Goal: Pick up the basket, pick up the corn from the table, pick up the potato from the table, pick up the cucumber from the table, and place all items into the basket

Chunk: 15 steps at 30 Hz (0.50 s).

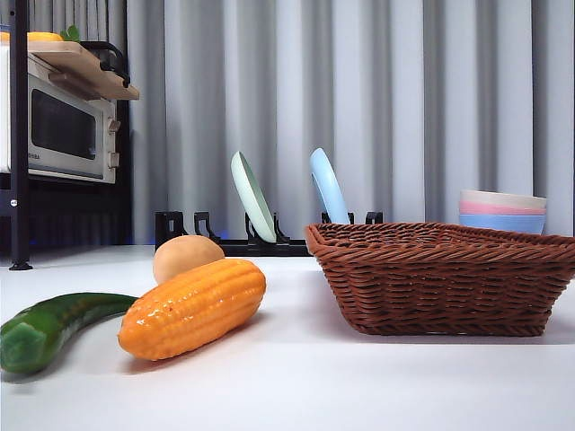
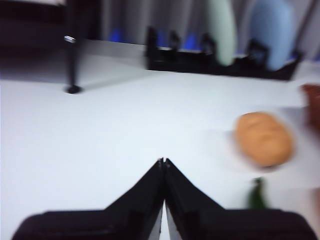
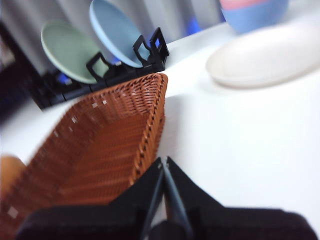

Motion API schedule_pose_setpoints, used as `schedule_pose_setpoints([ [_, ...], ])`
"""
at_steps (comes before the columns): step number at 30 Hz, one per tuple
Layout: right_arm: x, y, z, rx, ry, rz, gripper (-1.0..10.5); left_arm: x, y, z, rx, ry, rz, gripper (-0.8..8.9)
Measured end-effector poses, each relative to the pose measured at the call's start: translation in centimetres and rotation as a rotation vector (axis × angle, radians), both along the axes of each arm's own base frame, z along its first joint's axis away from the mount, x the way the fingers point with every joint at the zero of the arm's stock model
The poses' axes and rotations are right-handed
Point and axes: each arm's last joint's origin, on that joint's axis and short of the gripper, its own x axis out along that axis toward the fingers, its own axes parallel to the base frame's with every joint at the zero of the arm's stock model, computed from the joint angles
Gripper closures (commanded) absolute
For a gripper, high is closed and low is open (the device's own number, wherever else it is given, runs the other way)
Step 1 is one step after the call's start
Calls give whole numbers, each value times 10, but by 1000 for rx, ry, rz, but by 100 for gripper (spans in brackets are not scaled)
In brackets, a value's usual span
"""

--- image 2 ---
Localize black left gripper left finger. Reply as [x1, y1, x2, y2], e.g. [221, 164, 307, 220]
[11, 158, 166, 240]

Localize dark green cucumber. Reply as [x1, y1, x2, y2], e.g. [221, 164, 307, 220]
[246, 177, 270, 210]

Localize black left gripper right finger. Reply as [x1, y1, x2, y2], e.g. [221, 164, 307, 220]
[164, 157, 317, 240]

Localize tan potato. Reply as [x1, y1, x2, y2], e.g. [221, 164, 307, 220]
[235, 111, 294, 168]

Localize pale blue plate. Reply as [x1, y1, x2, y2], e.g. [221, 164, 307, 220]
[249, 0, 296, 71]

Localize pale green plate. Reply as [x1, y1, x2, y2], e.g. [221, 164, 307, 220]
[206, 0, 238, 68]

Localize grey curtain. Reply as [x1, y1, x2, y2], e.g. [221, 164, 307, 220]
[99, 0, 320, 63]

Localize black shelf frame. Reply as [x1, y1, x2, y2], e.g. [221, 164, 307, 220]
[0, 0, 101, 95]

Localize brown wicker basket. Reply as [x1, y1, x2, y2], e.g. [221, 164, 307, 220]
[300, 83, 320, 127]

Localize black dish rack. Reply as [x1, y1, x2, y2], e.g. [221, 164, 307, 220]
[145, 25, 304, 81]

